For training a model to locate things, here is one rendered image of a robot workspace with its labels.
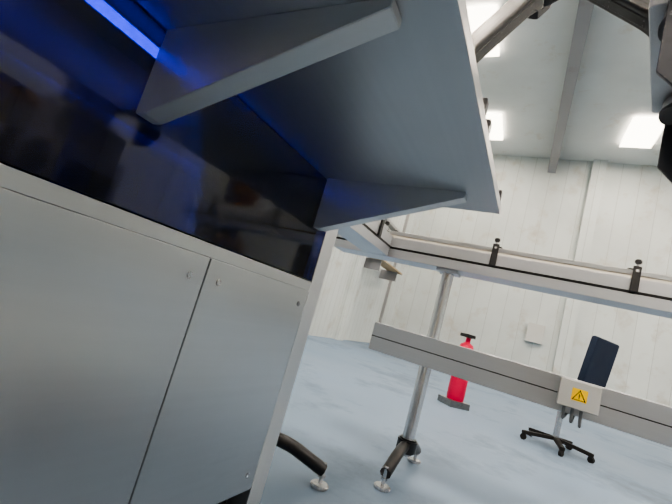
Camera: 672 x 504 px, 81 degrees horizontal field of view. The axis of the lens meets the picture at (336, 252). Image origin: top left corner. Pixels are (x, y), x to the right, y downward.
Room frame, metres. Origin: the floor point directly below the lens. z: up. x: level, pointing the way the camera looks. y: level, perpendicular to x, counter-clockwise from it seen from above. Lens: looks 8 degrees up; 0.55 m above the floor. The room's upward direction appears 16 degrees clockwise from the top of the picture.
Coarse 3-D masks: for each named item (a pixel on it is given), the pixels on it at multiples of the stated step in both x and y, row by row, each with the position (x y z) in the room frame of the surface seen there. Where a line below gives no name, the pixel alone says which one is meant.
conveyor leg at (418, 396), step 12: (444, 276) 1.64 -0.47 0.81; (456, 276) 1.66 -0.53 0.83; (444, 288) 1.63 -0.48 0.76; (444, 300) 1.63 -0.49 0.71; (444, 312) 1.64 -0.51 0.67; (432, 324) 1.64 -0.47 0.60; (432, 336) 1.63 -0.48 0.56; (420, 372) 1.64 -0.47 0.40; (420, 384) 1.63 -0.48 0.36; (420, 396) 1.63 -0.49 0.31; (420, 408) 1.63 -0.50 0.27; (408, 420) 1.64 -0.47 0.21; (408, 432) 1.63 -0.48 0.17; (408, 456) 1.63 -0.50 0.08
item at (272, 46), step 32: (384, 0) 0.35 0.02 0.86; (192, 32) 0.48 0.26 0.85; (224, 32) 0.45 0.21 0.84; (256, 32) 0.42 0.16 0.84; (288, 32) 0.40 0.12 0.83; (320, 32) 0.38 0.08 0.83; (352, 32) 0.37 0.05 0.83; (384, 32) 0.37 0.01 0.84; (160, 64) 0.50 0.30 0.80; (192, 64) 0.47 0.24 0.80; (224, 64) 0.44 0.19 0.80; (256, 64) 0.42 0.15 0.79; (288, 64) 0.42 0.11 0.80; (160, 96) 0.49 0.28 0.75; (192, 96) 0.47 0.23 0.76; (224, 96) 0.47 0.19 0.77
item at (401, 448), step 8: (400, 440) 1.63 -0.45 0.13; (408, 440) 1.62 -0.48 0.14; (416, 440) 1.65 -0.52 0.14; (400, 448) 1.56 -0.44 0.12; (408, 448) 1.60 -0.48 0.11; (416, 448) 1.64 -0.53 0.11; (392, 456) 1.51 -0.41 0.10; (400, 456) 1.53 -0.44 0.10; (416, 456) 1.84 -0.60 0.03; (384, 464) 1.48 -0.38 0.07; (392, 464) 1.48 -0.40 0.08; (416, 464) 1.82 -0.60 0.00; (384, 472) 1.46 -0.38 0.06; (392, 472) 1.46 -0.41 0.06; (384, 480) 1.45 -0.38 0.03; (376, 488) 1.44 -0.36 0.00; (384, 488) 1.44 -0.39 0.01
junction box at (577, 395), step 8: (560, 384) 1.35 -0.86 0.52; (568, 384) 1.34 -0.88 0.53; (576, 384) 1.33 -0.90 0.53; (584, 384) 1.32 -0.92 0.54; (560, 392) 1.35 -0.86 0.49; (568, 392) 1.34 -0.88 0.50; (576, 392) 1.32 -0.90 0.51; (584, 392) 1.31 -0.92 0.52; (592, 392) 1.30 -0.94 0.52; (600, 392) 1.29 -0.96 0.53; (560, 400) 1.34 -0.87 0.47; (568, 400) 1.33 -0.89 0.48; (576, 400) 1.32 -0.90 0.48; (584, 400) 1.31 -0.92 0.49; (592, 400) 1.30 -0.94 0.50; (600, 400) 1.29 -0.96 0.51; (576, 408) 1.32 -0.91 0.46; (584, 408) 1.31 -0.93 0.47; (592, 408) 1.30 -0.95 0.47
